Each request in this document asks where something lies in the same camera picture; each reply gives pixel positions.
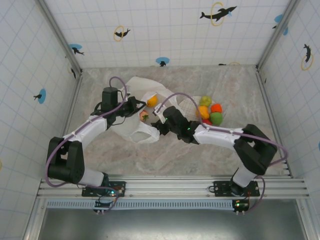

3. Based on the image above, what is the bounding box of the white plastic bag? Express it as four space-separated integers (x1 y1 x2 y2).
109 76 180 145

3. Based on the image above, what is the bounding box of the green apple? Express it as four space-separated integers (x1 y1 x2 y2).
209 111 224 126

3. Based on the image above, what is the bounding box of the white plate with blue grid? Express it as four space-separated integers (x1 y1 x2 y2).
176 96 226 126

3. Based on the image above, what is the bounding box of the grey metal sheet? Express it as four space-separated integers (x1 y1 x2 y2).
37 208 310 240

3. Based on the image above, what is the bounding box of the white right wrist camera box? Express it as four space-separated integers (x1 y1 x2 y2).
153 104 167 118

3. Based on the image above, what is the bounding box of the aluminium side rail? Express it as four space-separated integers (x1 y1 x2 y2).
61 74 83 138
256 65 294 179

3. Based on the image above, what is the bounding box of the aluminium mounting rail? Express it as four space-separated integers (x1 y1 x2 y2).
37 176 311 200

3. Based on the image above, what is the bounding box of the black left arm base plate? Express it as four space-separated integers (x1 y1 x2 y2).
81 180 127 198

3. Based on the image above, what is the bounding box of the white slotted cable duct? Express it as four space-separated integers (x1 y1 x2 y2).
46 199 237 210

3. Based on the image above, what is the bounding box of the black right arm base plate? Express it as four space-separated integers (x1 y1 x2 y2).
213 180 261 198

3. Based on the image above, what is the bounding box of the aluminium frame post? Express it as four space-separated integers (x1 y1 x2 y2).
256 0 301 72
34 0 83 76

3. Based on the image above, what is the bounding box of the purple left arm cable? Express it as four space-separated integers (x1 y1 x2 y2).
44 76 128 213

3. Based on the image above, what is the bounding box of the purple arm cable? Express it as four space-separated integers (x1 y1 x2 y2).
44 76 128 213
156 92 289 214

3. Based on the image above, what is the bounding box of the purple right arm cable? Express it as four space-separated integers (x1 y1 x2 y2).
156 92 289 214

